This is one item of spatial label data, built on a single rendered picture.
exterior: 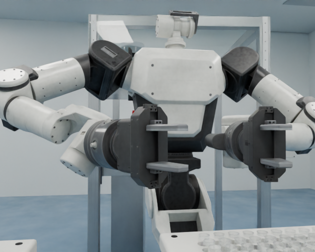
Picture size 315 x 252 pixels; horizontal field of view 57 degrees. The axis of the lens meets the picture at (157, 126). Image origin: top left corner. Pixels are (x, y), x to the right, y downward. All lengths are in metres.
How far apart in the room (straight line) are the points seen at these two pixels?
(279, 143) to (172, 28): 0.52
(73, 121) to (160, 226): 0.35
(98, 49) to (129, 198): 1.20
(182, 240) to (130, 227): 1.57
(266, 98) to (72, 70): 0.56
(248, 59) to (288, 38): 5.21
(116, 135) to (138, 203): 1.44
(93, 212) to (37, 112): 1.13
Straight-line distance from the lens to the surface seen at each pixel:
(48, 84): 0.79
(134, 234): 1.94
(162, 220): 0.80
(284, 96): 0.90
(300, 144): 0.80
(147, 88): 0.80
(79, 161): 0.56
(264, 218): 1.82
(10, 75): 0.75
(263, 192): 1.79
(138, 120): 0.42
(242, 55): 0.96
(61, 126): 0.64
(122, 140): 0.46
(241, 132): 0.58
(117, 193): 1.88
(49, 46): 5.34
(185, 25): 0.93
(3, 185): 5.41
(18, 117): 0.68
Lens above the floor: 1.04
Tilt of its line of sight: 1 degrees up
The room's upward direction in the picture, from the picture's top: straight up
